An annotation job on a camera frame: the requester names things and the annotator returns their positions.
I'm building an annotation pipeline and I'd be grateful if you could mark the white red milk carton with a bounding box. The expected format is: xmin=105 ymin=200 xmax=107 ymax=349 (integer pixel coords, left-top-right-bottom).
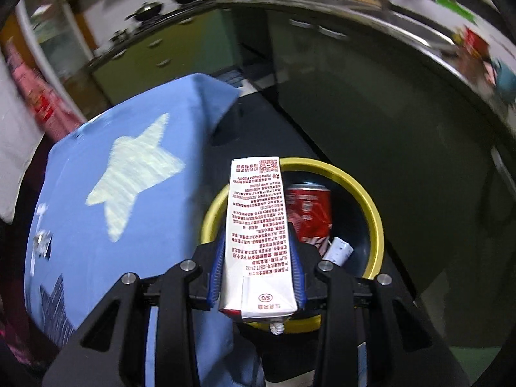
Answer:
xmin=220 ymin=156 xmax=298 ymax=334

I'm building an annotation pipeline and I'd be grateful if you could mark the crushed red cola can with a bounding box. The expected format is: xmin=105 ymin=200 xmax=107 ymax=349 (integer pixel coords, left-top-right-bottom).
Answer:
xmin=285 ymin=184 xmax=332 ymax=257

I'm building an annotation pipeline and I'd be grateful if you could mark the yellow rimmed trash bin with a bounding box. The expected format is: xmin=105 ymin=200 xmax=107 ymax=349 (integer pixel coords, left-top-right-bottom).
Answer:
xmin=199 ymin=157 xmax=385 ymax=334

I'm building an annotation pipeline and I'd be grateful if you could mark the blue star tablecloth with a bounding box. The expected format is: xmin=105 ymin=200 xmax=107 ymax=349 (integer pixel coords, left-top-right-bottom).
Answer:
xmin=24 ymin=74 xmax=255 ymax=386

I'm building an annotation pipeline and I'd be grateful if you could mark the white hanging sheet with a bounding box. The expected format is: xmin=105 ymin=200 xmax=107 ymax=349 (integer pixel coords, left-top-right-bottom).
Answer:
xmin=0 ymin=56 xmax=43 ymax=224

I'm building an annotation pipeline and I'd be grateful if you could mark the pink checkered apron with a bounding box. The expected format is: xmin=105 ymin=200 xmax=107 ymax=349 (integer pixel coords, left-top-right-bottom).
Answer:
xmin=5 ymin=38 xmax=84 ymax=142

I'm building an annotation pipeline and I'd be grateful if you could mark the teal mug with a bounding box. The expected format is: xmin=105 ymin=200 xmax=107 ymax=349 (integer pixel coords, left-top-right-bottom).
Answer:
xmin=492 ymin=60 xmax=516 ymax=105

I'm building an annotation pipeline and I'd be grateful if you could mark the black wok with lid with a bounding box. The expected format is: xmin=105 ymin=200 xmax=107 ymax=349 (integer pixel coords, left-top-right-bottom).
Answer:
xmin=125 ymin=2 xmax=163 ymax=22

